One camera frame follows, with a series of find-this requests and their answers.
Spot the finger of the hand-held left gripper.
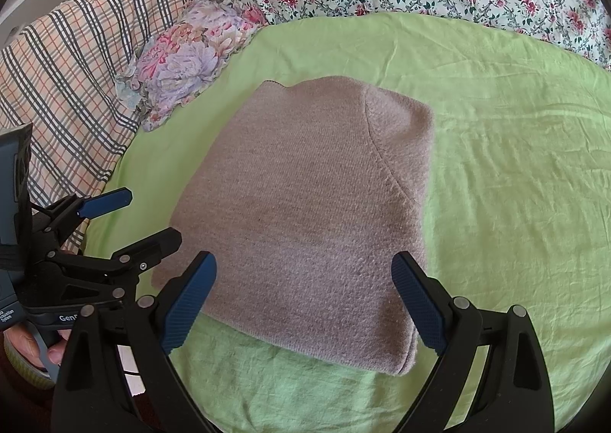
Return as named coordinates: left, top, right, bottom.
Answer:
left=45, top=189, right=133, bottom=236
left=111, top=228, right=183, bottom=274

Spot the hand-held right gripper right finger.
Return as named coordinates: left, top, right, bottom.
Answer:
left=390, top=250, right=554, bottom=433

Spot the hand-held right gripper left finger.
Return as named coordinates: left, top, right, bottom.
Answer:
left=50, top=252, right=218, bottom=433

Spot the beige knitted sweater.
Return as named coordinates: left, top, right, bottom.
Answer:
left=152, top=75, right=436, bottom=376

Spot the person's left hand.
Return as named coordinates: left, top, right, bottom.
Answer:
left=0, top=318, right=70, bottom=372

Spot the plaid quilt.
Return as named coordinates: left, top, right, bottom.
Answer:
left=0, top=0, right=215, bottom=252

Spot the light green bed sheet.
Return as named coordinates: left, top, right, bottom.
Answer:
left=71, top=13, right=611, bottom=433

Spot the peony print pillow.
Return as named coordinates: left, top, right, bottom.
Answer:
left=115, top=0, right=268, bottom=133

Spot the person's dark red clothing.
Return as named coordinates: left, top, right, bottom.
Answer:
left=0, top=366, right=55, bottom=433

